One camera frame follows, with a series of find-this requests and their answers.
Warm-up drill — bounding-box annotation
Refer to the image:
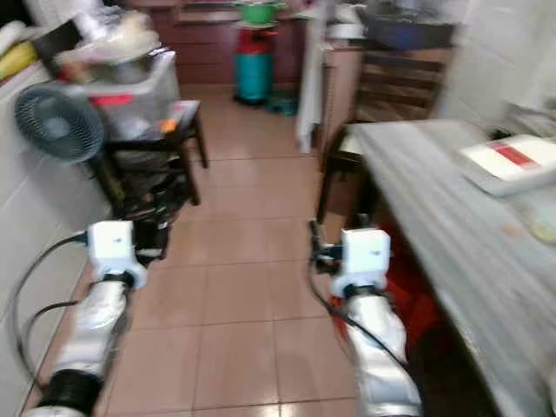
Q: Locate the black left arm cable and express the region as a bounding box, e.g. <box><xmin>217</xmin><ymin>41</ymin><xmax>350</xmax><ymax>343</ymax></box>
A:
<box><xmin>12</xmin><ymin>229</ymin><xmax>93</xmax><ymax>388</ymax></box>

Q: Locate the small clear plastic container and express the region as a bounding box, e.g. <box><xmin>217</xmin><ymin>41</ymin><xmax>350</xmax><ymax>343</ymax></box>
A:
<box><xmin>520</xmin><ymin>200</ymin><xmax>556</xmax><ymax>246</ymax></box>

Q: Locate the grey box with clutter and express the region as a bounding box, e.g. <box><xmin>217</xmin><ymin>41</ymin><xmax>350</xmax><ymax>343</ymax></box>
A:
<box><xmin>52</xmin><ymin>7</ymin><xmax>185</xmax><ymax>145</ymax></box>

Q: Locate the dark small side table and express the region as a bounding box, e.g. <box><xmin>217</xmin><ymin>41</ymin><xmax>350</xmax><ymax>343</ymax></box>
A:
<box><xmin>91</xmin><ymin>99</ymin><xmax>210</xmax><ymax>228</ymax></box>

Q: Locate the dark wooden chair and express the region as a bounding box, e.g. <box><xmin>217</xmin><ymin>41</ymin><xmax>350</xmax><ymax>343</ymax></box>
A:
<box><xmin>314</xmin><ymin>42</ymin><xmax>446</xmax><ymax>226</ymax></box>

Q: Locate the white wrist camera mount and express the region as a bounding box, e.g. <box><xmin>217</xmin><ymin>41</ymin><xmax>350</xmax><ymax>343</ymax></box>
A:
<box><xmin>88</xmin><ymin>220</ymin><xmax>148</xmax><ymax>290</ymax></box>
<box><xmin>329</xmin><ymin>227</ymin><xmax>393</xmax><ymax>299</ymax></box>

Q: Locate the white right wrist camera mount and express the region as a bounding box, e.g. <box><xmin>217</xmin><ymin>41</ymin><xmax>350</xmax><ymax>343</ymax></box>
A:
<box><xmin>329</xmin><ymin>227</ymin><xmax>393</xmax><ymax>299</ymax></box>

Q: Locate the grey round electric fan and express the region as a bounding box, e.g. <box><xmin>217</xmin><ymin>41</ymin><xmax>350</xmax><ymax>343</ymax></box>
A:
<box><xmin>12</xmin><ymin>82</ymin><xmax>106</xmax><ymax>164</ymax></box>

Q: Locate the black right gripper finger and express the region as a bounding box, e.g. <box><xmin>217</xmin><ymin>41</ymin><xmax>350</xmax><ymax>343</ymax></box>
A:
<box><xmin>307</xmin><ymin>217</ymin><xmax>324</xmax><ymax>281</ymax></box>

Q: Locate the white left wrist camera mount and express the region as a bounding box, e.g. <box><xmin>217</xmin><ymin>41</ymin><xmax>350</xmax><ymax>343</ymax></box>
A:
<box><xmin>88</xmin><ymin>220</ymin><xmax>148</xmax><ymax>290</ymax></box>

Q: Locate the teal gas cylinder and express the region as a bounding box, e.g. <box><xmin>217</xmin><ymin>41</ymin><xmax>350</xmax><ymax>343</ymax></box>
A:
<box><xmin>234</xmin><ymin>25</ymin><xmax>275</xmax><ymax>108</ymax></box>

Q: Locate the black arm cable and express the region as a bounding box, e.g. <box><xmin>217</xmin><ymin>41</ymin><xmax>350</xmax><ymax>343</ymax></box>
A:
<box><xmin>308</xmin><ymin>261</ymin><xmax>414</xmax><ymax>383</ymax></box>
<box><xmin>12</xmin><ymin>229</ymin><xmax>93</xmax><ymax>388</ymax></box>

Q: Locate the white mandoline slicer red blade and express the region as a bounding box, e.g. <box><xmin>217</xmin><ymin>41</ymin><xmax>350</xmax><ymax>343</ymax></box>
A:
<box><xmin>458</xmin><ymin>134</ymin><xmax>556</xmax><ymax>197</ymax></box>

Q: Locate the dark blue basin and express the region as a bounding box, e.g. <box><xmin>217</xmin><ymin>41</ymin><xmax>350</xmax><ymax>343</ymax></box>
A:
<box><xmin>360</xmin><ymin>5</ymin><xmax>458</xmax><ymax>52</ymax></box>

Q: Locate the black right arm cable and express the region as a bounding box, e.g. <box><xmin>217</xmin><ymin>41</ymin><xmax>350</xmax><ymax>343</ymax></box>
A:
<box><xmin>308</xmin><ymin>261</ymin><xmax>414</xmax><ymax>383</ymax></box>

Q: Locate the red plastic stool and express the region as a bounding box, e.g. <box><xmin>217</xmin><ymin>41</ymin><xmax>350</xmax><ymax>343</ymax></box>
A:
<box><xmin>325</xmin><ymin>233</ymin><xmax>446</xmax><ymax>350</ymax></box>

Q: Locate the yellow rolled cloth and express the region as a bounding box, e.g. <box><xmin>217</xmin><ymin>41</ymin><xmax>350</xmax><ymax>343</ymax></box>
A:
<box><xmin>0</xmin><ymin>38</ymin><xmax>41</xmax><ymax>84</ymax></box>

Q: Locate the white hanging cloth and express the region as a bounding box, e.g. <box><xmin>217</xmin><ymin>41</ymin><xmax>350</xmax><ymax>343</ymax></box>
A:
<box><xmin>295</xmin><ymin>7</ymin><xmax>332</xmax><ymax>156</ymax></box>

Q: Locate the green pot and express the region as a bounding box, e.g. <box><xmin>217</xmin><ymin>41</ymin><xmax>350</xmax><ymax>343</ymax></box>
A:
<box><xmin>235</xmin><ymin>0</ymin><xmax>281</xmax><ymax>26</ymax></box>

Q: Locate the dark wooden cabinet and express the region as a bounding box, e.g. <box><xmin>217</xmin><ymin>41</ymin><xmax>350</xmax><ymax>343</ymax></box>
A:
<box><xmin>122</xmin><ymin>0</ymin><xmax>322</xmax><ymax>89</ymax></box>

